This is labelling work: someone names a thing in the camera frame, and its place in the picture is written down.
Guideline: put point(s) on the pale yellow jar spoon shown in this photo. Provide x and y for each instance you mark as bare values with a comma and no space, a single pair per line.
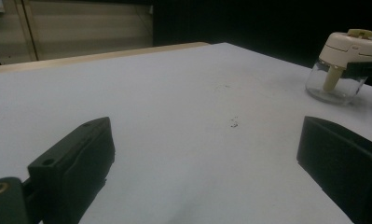
332,79

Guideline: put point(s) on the glass jar with cream lid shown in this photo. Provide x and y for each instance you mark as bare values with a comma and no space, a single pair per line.
345,49

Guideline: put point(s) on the white table cover sheet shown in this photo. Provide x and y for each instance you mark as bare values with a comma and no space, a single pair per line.
186,102

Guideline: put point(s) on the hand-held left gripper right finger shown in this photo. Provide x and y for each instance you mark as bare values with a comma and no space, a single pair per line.
345,165

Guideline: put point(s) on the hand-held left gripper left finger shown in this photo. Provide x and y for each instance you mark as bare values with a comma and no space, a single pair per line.
71,165

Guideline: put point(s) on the dark curtain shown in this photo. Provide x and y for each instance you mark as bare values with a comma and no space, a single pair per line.
252,25

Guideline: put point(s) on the wooden table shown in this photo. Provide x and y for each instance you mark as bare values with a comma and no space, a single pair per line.
90,57

